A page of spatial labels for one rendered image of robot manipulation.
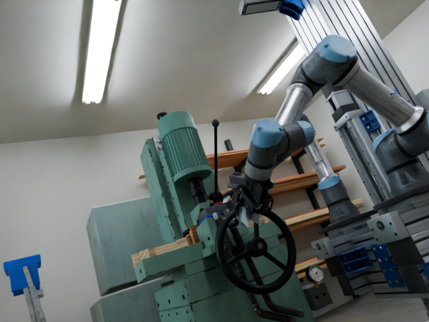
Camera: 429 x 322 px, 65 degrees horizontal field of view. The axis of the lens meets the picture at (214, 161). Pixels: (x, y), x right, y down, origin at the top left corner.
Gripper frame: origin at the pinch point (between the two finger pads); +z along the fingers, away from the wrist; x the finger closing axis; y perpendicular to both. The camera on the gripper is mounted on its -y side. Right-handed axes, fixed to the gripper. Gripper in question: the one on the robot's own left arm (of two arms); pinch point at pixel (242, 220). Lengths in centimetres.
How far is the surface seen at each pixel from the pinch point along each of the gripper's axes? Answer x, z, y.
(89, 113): -4, 98, -268
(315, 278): 29.2, 28.5, 13.3
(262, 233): 18.6, 22.6, -8.9
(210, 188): 20, 35, -54
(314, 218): 213, 194, -127
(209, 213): -3.3, 9.3, -15.0
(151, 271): -26.7, 22.6, -9.0
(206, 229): -5.7, 13.1, -11.5
